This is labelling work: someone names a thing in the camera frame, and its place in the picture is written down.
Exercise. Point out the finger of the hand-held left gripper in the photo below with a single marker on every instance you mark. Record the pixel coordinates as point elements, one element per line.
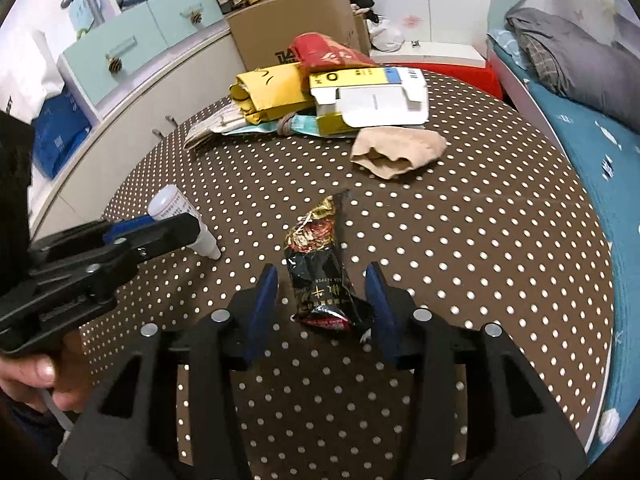
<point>125,227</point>
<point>170,232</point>

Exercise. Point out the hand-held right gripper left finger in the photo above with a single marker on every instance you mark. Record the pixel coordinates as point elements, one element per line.
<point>260,310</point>

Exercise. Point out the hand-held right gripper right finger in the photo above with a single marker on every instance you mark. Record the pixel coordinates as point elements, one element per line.
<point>382,305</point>

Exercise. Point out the small white bottle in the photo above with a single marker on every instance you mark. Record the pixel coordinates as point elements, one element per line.
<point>172,205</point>

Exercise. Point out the black snack packet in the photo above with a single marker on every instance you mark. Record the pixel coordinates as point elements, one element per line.
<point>315,270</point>

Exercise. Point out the grey printed paper wrapper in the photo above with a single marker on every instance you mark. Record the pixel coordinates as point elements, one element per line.
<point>210,127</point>

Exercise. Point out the beige sock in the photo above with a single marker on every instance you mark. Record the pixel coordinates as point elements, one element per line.
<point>395,150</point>

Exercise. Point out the yellow paper bag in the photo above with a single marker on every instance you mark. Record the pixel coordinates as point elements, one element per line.
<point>270,90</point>

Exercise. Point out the blue face mask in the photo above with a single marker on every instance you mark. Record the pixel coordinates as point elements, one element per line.
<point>307,122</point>

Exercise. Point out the yellow carton box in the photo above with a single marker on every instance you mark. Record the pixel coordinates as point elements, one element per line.
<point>340,80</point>

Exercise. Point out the red snack packet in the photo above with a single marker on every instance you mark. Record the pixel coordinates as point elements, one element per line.
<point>325,52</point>

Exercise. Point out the person's left hand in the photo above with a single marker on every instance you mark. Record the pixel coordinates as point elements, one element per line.
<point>35,375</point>

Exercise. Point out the brown polka dot tablecloth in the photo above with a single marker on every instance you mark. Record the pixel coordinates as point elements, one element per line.
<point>475,260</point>

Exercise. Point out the beige curved cabinet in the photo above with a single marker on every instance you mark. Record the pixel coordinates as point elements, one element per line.
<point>130,115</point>

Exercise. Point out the blue shopping bag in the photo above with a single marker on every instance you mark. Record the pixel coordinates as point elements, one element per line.
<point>60,135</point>

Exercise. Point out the pine cone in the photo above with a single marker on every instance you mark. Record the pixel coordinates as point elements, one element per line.
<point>115,65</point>
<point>197,17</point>

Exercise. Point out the wide teal drawer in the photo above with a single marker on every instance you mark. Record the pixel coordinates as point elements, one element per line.
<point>115,40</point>

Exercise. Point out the green plant decoration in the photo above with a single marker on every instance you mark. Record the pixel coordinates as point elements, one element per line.
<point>81,32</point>

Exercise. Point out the narrow teal drawer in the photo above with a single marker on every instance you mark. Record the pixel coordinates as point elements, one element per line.
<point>185,2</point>

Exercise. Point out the large cardboard box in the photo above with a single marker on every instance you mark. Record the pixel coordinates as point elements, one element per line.
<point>280,25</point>

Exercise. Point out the red storage bench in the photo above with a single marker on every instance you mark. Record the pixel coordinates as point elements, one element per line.
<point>480,77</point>

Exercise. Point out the teal printed bed sheet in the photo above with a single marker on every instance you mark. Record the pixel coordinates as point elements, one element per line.
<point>600,170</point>

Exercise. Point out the white board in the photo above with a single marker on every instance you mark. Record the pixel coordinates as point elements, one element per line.
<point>440,52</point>

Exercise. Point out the white knotted plastic bag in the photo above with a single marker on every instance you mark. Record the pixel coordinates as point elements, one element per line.
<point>385,35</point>

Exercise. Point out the small cardboard box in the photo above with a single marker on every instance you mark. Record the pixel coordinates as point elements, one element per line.
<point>361,30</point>

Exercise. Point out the faded pink butterfly sticker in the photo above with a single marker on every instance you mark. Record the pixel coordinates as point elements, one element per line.
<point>412,21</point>

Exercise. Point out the blue striped pillow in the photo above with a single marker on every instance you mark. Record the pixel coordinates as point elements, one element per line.
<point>500,42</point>

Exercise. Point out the grey quilt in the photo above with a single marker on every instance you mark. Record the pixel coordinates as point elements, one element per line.
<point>575,55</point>

